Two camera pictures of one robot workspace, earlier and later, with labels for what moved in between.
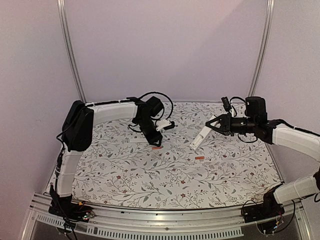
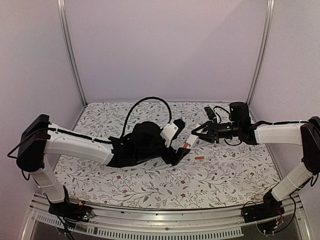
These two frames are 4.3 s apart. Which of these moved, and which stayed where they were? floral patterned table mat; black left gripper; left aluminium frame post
Moved: black left gripper
Stayed: left aluminium frame post; floral patterned table mat
